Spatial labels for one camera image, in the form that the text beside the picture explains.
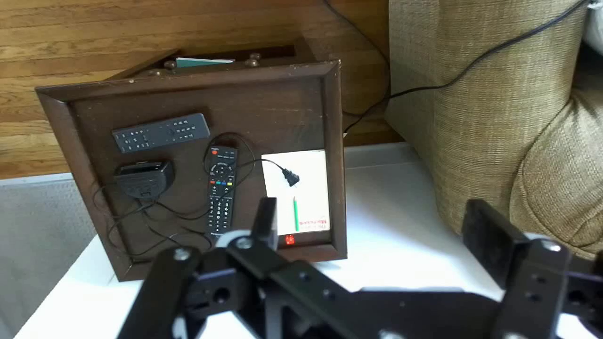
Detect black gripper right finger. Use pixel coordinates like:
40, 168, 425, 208
462, 200, 570, 339

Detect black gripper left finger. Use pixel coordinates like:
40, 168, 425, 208
117, 198, 278, 339

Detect black remote with coloured buttons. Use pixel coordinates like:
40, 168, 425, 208
208, 145, 238, 236

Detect black charging dock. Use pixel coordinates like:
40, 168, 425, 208
114, 161, 176, 200

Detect dark wooden side table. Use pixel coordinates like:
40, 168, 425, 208
36, 42, 347, 281

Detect green pen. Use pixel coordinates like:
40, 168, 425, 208
293, 196, 300, 232

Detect white paper sheet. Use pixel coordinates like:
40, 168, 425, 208
263, 151, 330, 236

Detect olive fabric sofa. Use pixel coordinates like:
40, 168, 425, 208
385, 0, 603, 260

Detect long dark grey remote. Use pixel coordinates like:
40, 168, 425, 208
114, 113, 212, 155

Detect teal book on shelf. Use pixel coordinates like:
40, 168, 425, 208
176, 57, 236, 70

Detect thin black dock cable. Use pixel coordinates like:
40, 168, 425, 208
91, 130, 302, 260

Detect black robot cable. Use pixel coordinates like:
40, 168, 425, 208
323, 0, 592, 136

